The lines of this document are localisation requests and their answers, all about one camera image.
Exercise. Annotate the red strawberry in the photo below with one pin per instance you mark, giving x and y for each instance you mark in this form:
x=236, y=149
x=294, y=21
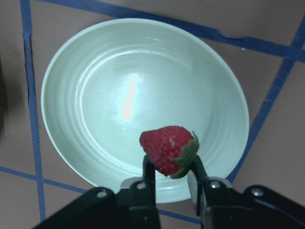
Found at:
x=171, y=149

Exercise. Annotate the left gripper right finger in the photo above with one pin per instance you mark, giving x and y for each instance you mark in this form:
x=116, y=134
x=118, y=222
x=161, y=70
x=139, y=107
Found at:
x=220, y=206

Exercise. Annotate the light green plate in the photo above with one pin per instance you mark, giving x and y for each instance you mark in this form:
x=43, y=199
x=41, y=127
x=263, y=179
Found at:
x=114, y=80

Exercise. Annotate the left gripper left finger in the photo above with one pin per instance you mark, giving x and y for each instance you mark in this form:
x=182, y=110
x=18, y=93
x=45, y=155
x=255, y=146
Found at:
x=133, y=207

